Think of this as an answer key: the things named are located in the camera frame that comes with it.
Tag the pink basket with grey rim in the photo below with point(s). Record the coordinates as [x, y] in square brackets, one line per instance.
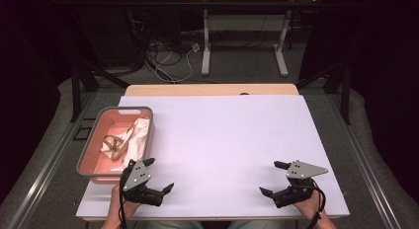
[105, 123]

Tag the black metal stand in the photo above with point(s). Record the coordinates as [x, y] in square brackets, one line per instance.
[76, 91]
[345, 97]

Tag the white power adapter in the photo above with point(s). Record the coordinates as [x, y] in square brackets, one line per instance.
[195, 47]

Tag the light wooden table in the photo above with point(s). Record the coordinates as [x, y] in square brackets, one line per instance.
[210, 90]

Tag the cream baby bodysuit brown trim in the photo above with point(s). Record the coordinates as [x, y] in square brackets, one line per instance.
[136, 140]

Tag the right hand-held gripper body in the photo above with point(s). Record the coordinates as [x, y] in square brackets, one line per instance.
[301, 171]

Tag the white-legged wooden desk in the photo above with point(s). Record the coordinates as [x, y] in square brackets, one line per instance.
[243, 23]

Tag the person's left hand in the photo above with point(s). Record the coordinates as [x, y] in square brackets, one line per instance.
[117, 209]

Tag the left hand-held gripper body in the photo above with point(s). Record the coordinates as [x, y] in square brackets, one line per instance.
[136, 176]

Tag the person's right hand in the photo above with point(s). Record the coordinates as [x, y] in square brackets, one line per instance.
[311, 209]

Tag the aluminium floor rail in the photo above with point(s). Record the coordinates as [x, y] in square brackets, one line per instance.
[49, 169]
[365, 163]

